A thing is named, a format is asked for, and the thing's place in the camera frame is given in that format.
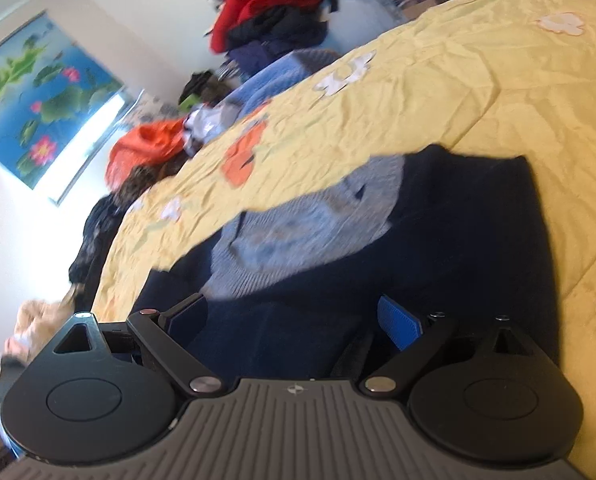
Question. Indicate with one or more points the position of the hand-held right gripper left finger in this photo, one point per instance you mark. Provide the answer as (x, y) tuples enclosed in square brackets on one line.
[(185, 320)]

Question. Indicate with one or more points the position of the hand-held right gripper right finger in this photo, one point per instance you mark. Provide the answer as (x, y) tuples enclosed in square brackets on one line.
[(400, 325)]

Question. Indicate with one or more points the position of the navy and grey sweater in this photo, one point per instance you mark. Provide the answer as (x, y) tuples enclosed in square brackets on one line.
[(452, 235)]

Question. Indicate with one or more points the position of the dark patterned clothes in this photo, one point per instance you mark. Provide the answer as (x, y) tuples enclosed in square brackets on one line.
[(98, 230)]

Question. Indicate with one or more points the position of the pile of dark clothes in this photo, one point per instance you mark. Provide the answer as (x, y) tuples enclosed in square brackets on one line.
[(278, 30)]

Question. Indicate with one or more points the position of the beige cloth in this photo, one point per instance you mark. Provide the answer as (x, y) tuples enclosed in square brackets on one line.
[(28, 320)]

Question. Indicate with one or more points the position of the orange garment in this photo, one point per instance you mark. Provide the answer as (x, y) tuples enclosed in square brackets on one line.
[(143, 147)]

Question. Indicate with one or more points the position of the dark green garment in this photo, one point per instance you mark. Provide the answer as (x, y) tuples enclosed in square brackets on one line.
[(203, 87)]

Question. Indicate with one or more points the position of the yellow floral quilt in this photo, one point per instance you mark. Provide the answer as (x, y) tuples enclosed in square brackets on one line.
[(427, 85)]

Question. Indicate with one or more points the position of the light blue knit blanket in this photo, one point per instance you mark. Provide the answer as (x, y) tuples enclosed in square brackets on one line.
[(273, 80)]

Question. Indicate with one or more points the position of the lotus flower window blind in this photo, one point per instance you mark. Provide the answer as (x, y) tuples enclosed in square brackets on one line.
[(33, 90)]

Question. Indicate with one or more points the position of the translucent plastic bag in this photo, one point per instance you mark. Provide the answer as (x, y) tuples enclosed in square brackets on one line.
[(367, 15)]

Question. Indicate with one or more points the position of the red garment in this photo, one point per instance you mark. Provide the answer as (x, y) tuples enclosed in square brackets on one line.
[(248, 5)]

